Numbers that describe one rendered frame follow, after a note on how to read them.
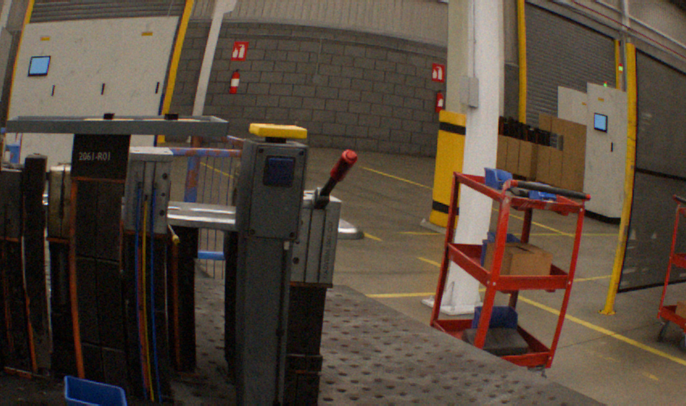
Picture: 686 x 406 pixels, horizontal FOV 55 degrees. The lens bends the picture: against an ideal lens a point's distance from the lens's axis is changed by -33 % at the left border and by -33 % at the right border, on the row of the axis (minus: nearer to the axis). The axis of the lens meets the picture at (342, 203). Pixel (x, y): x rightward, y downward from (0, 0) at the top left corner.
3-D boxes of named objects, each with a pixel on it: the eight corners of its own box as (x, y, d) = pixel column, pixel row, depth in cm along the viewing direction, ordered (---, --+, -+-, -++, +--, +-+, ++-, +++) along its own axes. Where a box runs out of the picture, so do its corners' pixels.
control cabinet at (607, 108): (579, 214, 1142) (584, 55, 1112) (598, 215, 1167) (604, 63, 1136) (607, 224, 1072) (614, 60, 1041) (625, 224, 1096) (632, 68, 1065)
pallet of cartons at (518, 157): (554, 187, 1552) (557, 148, 1542) (529, 184, 1512) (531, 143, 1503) (520, 177, 1655) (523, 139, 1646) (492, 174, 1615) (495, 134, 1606)
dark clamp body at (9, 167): (42, 362, 126) (35, 161, 121) (39, 387, 113) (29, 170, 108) (1, 353, 122) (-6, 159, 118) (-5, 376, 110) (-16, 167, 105)
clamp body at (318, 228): (310, 400, 144) (333, 191, 140) (329, 420, 134) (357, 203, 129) (257, 396, 142) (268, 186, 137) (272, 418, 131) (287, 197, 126)
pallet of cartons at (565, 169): (594, 200, 1431) (599, 128, 1414) (571, 197, 1392) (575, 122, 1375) (559, 189, 1535) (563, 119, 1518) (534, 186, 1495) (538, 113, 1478)
